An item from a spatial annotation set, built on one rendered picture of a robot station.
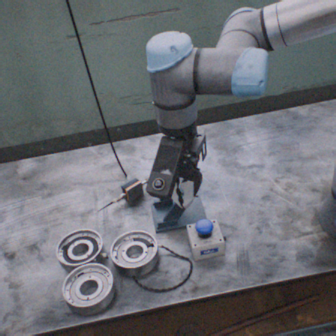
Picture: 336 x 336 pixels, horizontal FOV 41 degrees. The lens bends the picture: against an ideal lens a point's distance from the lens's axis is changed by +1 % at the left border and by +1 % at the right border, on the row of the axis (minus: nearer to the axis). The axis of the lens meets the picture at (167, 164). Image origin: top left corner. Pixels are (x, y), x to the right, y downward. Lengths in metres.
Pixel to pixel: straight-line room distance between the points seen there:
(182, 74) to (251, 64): 0.11
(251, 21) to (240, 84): 0.15
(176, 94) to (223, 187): 0.48
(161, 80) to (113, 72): 1.81
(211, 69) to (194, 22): 1.79
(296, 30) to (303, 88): 2.11
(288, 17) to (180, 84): 0.21
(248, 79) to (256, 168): 0.55
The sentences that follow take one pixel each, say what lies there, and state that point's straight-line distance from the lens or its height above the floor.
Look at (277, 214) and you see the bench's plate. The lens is 1.12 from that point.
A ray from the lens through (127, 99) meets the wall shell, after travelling 2.64.
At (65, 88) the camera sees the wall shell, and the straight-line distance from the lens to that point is 2.59.
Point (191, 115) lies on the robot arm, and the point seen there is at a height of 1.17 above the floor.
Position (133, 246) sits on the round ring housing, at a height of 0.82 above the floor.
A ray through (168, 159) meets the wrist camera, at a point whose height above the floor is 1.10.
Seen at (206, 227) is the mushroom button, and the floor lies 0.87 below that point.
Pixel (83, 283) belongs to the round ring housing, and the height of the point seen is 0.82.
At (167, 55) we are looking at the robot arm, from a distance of 0.72.
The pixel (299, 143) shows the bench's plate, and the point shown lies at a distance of 1.33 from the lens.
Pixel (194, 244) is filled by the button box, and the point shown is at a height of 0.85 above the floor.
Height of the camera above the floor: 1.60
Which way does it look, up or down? 39 degrees down
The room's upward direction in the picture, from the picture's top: 8 degrees counter-clockwise
